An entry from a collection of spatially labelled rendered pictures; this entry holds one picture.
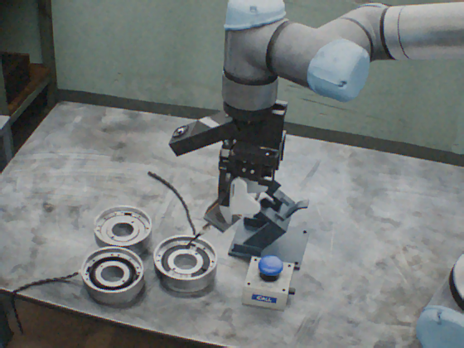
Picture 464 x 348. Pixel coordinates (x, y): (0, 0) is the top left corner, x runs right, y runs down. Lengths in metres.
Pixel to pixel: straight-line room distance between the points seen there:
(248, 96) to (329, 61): 0.14
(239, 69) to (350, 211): 0.50
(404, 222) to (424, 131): 1.52
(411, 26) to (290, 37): 0.16
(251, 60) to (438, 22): 0.25
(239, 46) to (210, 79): 1.92
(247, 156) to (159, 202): 0.36
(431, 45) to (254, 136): 0.28
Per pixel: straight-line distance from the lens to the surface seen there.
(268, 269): 0.97
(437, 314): 0.79
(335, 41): 0.74
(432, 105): 2.65
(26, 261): 1.11
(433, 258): 1.17
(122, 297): 0.99
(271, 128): 0.86
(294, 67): 0.75
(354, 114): 2.68
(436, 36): 0.79
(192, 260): 1.06
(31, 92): 2.79
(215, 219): 0.99
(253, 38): 0.78
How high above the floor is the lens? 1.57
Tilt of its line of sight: 37 degrees down
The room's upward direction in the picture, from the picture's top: 4 degrees clockwise
